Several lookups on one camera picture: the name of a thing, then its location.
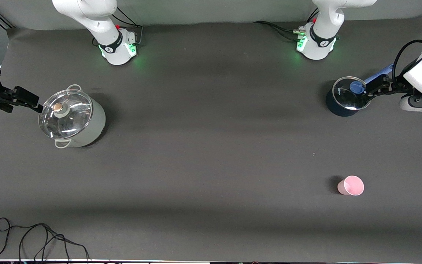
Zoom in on black left arm base cables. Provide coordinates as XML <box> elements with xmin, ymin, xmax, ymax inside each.
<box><xmin>254</xmin><ymin>21</ymin><xmax>299</xmax><ymax>41</ymax></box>

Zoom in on black right arm base cables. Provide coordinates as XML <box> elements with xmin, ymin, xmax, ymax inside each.
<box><xmin>92</xmin><ymin>7</ymin><xmax>144</xmax><ymax>46</ymax></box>

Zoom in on thin black tangled cable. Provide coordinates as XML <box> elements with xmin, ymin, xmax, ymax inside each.
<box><xmin>0</xmin><ymin>217</ymin><xmax>90</xmax><ymax>261</ymax></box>

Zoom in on black arm base cables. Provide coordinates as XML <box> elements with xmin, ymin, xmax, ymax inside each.
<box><xmin>254</xmin><ymin>21</ymin><xmax>299</xmax><ymax>41</ymax></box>
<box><xmin>92</xmin><ymin>7</ymin><xmax>144</xmax><ymax>46</ymax></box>

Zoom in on white stockpot with loop handles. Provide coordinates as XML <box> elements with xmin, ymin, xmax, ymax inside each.
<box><xmin>39</xmin><ymin>84</ymin><xmax>106</xmax><ymax>148</ymax></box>

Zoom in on dark blue saucepan, blue handle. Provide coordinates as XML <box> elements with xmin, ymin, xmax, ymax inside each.
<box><xmin>326</xmin><ymin>64</ymin><xmax>396</xmax><ymax>117</ymax></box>

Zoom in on pink plastic cup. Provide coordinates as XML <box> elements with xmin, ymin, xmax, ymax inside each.
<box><xmin>337</xmin><ymin>175</ymin><xmax>364</xmax><ymax>196</ymax></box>

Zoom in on glass lid with blue knob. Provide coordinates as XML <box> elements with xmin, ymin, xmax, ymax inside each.
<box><xmin>333</xmin><ymin>76</ymin><xmax>372</xmax><ymax>110</ymax></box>

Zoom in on glass lid with wooden knob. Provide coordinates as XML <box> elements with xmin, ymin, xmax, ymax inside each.
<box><xmin>38</xmin><ymin>89</ymin><xmax>93</xmax><ymax>140</ymax></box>

